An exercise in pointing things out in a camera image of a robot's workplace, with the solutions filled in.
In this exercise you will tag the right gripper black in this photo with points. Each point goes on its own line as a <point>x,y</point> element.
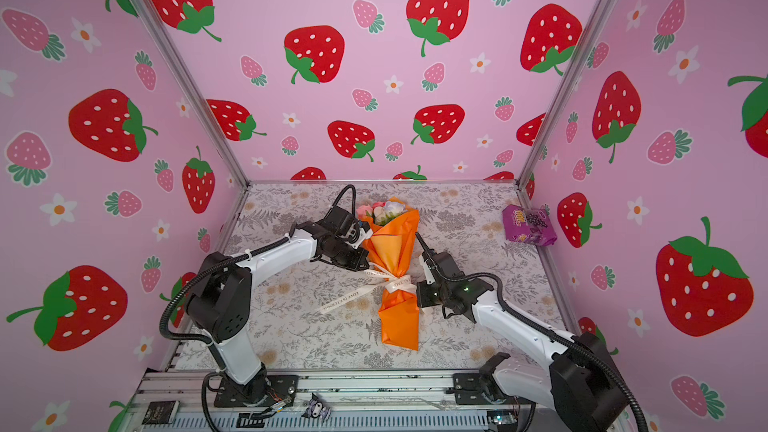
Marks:
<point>421,294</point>

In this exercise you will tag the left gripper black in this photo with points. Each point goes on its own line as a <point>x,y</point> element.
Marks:
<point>356,264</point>

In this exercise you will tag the pale pink fake rose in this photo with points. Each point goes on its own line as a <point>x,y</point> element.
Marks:
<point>365,211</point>

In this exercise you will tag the clear ribbon strip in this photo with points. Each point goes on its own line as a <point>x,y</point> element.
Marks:
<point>385,280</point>

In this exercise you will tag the orange wrapping paper sheet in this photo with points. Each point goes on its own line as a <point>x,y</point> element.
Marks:
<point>391,247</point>

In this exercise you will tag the white blue fake rose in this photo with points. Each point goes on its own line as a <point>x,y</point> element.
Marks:
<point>393,209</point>

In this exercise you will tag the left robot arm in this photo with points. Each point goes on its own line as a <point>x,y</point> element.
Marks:
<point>214,306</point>

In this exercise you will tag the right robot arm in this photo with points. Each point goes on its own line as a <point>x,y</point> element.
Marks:
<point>578,378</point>

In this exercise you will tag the purple snack bag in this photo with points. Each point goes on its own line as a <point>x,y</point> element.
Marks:
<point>528,226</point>

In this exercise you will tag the small black box left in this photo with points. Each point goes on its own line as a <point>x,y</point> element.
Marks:
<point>160,413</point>

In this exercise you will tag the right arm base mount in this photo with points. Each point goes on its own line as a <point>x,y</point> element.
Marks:
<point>479,387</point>

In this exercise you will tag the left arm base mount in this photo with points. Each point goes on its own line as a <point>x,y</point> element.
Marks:
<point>264,390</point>

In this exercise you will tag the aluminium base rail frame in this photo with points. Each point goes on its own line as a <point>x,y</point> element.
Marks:
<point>361,400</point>

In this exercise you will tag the aluminium corner post right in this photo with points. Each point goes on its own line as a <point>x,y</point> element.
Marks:
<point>592,29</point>

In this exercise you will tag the aluminium corner post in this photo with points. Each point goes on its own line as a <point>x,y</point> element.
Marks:
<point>592,29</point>
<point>185,80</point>

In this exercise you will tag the aluminium corner post left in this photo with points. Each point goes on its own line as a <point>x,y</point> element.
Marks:
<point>185,80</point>

